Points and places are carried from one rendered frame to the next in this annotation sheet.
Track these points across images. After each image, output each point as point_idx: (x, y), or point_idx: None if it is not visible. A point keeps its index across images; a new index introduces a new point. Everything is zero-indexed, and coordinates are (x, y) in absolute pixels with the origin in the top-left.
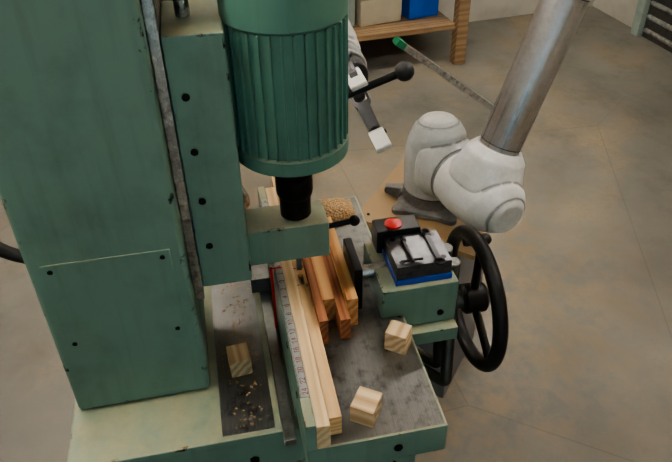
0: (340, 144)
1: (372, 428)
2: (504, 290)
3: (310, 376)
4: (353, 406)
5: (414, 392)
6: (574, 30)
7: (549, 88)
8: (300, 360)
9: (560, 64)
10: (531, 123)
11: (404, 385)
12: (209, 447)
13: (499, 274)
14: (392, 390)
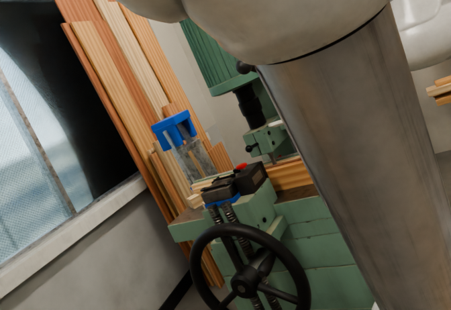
0: (211, 87)
1: (190, 207)
2: (192, 249)
3: (213, 178)
4: (194, 194)
5: (188, 217)
6: (285, 127)
7: (355, 250)
8: (220, 174)
9: (331, 204)
10: (371, 293)
11: (194, 214)
12: None
13: (196, 239)
14: (196, 211)
